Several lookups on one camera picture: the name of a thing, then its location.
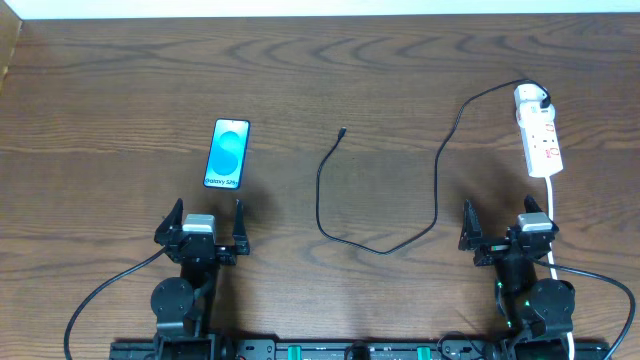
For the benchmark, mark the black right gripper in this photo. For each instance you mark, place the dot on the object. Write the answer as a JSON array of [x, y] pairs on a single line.
[[505, 251]]

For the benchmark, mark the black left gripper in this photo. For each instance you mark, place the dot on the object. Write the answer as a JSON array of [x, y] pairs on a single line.
[[201, 248]]

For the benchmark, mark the blue Galaxy smartphone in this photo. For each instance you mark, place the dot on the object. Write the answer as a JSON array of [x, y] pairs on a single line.
[[227, 154]]

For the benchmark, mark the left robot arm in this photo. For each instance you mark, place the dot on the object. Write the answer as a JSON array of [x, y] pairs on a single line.
[[183, 304]]

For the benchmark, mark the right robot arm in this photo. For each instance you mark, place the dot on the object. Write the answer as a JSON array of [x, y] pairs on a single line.
[[538, 311]]

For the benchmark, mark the white USB charger plug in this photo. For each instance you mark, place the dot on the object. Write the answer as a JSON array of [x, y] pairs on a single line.
[[531, 94]]

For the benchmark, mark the white power strip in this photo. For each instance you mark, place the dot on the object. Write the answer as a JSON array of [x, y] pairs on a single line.
[[540, 143]]

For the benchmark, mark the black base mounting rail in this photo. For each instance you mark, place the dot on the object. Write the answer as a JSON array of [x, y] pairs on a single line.
[[350, 350]]

